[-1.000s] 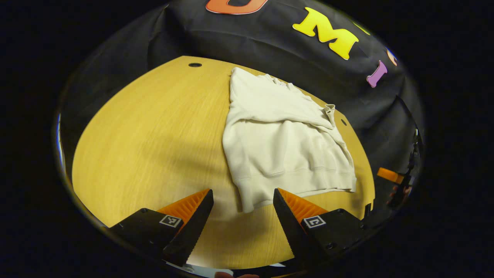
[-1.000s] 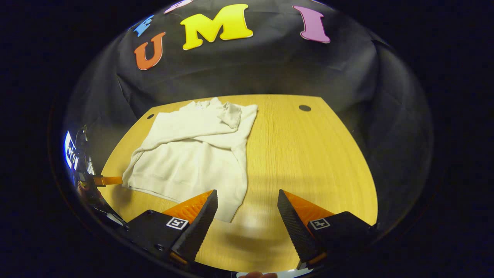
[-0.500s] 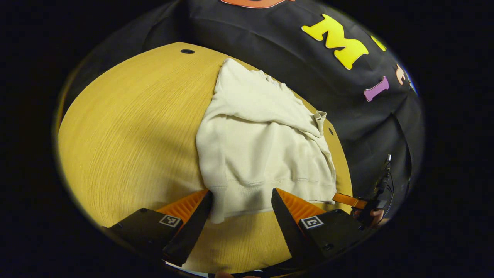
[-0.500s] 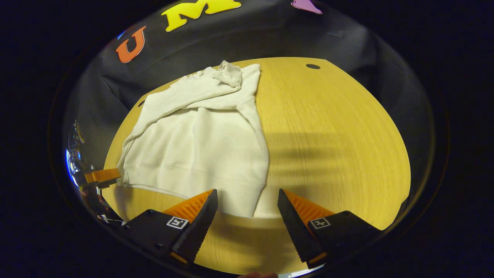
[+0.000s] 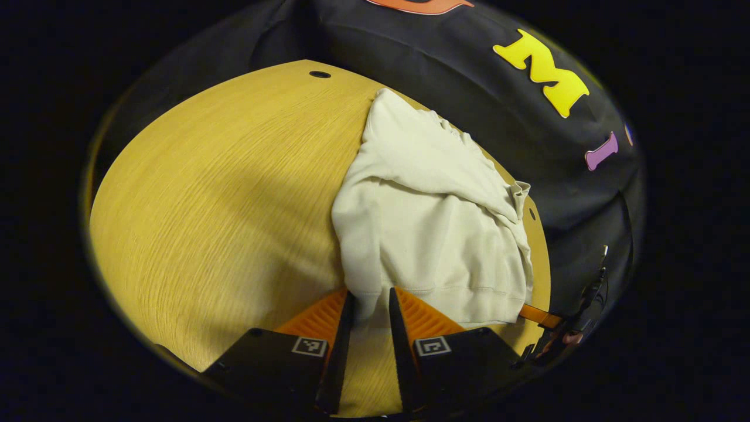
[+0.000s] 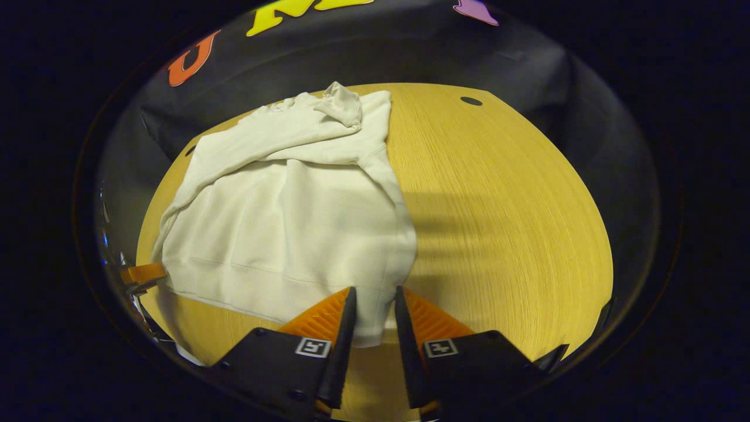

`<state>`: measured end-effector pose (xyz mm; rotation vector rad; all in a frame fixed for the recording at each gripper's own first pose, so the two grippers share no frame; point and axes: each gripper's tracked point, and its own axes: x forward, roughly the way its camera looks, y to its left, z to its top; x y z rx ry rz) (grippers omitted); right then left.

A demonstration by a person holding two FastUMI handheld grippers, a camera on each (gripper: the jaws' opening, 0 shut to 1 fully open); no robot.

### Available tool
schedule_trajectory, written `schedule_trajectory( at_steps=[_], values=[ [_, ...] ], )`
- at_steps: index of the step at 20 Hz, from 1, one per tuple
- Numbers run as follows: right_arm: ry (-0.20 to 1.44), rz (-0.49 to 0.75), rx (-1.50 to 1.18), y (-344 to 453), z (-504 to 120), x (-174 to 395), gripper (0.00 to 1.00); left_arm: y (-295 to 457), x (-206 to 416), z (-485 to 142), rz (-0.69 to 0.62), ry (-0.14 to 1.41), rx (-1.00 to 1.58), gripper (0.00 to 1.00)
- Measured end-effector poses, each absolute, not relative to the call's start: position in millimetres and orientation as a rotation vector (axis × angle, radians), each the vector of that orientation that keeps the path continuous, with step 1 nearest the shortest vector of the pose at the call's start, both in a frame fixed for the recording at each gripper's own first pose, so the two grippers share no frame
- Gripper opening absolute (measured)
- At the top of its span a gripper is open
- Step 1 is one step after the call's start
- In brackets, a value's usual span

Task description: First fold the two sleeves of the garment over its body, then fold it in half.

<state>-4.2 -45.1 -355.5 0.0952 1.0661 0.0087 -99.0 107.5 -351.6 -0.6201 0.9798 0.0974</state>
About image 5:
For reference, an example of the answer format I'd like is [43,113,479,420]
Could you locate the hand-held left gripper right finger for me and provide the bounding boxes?
[388,286,528,414]

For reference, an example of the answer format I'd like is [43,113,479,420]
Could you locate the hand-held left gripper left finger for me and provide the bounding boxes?
[202,287,355,416]

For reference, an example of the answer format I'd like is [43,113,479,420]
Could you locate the cream sweatshirt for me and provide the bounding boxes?
[331,88,535,329]

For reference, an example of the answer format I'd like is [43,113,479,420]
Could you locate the black backdrop cloth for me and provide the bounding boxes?
[94,0,645,329]

